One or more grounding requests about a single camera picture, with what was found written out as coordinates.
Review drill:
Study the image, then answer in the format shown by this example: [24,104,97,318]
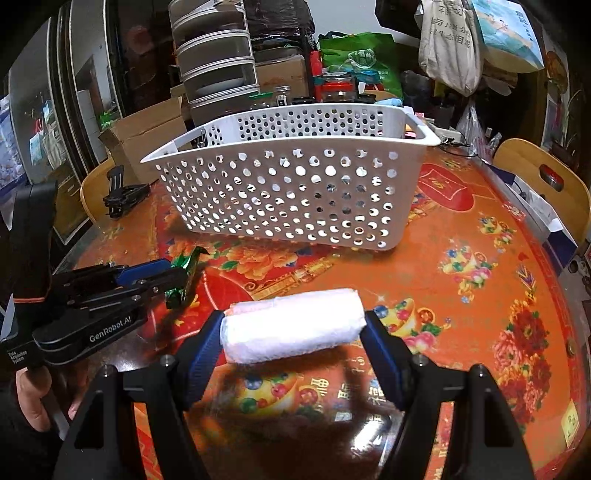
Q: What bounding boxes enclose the left wooden chair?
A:
[80,157,115,224]

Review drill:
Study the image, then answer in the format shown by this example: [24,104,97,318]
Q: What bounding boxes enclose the grey stacked drawer unit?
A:
[168,0,259,125]

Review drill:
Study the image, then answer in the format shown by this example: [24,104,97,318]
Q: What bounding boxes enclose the white pink towel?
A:
[221,288,367,365]

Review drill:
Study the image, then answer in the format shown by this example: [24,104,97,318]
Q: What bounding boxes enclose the red lidded glass jar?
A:
[320,77,356,103]

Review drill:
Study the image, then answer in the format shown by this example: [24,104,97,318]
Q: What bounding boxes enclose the right wooden chair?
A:
[493,138,590,245]

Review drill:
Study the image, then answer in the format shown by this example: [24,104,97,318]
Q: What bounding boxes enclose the black phone stand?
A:
[103,165,150,219]

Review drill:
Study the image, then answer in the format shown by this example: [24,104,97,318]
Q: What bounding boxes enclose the wooden chair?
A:
[493,138,590,245]
[80,157,115,224]

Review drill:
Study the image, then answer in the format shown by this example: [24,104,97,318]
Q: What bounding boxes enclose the small cardboard box behind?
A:
[256,55,310,97]

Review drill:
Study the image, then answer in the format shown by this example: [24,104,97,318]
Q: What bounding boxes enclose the person's left hand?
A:
[14,361,91,433]

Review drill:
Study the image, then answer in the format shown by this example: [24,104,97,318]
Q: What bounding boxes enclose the white perforated plastic basket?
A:
[144,103,440,251]

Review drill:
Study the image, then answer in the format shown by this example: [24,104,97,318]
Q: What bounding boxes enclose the blue printed hanging bag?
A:
[472,0,545,74]

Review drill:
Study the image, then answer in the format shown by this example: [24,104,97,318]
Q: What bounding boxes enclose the green foil snack packet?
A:
[164,246,209,310]

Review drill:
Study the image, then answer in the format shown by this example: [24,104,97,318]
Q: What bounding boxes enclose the white hanging tote bag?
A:
[418,0,483,97]

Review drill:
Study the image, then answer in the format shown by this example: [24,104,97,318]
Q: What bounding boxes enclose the green shopping bag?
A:
[318,32,403,98]

